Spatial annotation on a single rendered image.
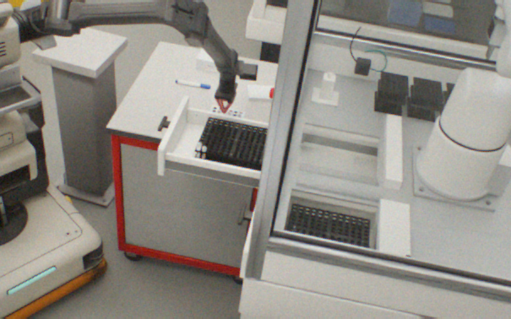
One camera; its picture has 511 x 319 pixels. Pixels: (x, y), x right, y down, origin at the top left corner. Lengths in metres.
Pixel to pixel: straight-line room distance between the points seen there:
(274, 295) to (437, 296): 0.38
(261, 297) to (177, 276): 1.16
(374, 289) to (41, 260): 1.35
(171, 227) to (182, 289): 0.31
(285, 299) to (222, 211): 0.85
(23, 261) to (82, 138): 0.65
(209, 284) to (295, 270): 1.24
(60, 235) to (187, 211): 0.50
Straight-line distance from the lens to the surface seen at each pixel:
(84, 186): 2.93
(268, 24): 2.52
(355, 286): 1.40
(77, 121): 2.67
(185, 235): 2.39
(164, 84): 2.32
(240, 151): 1.81
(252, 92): 2.28
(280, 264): 1.37
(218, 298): 2.54
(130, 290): 2.56
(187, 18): 1.54
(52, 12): 1.73
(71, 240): 2.39
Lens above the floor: 2.07
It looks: 41 degrees down
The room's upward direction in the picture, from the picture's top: 8 degrees clockwise
